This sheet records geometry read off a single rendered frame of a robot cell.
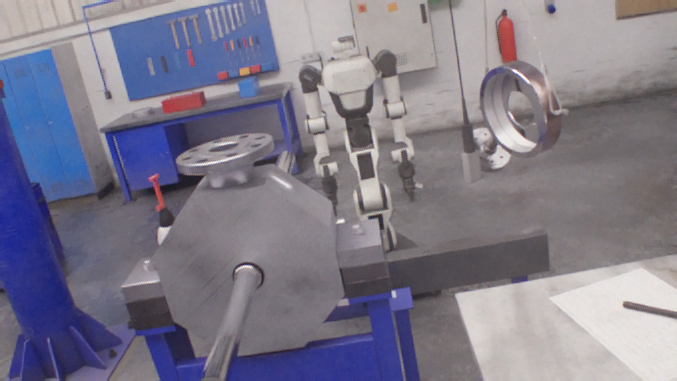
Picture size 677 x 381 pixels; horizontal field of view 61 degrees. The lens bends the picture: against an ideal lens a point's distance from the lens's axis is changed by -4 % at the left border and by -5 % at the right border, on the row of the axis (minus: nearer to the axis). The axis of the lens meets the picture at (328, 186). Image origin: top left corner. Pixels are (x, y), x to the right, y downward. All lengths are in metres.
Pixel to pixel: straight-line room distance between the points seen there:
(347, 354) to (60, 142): 5.80
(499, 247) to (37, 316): 2.49
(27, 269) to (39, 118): 3.93
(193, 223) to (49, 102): 5.63
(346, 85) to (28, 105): 4.71
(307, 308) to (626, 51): 6.10
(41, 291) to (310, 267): 2.18
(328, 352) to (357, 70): 1.82
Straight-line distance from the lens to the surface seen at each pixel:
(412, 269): 2.02
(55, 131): 7.17
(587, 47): 7.14
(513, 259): 2.07
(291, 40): 6.72
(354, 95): 3.22
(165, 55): 7.01
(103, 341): 3.79
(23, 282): 3.49
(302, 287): 1.60
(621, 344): 1.54
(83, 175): 7.18
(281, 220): 1.52
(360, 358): 1.75
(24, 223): 3.41
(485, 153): 2.59
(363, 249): 1.56
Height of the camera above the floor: 1.76
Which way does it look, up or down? 18 degrees down
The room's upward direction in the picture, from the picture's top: 12 degrees counter-clockwise
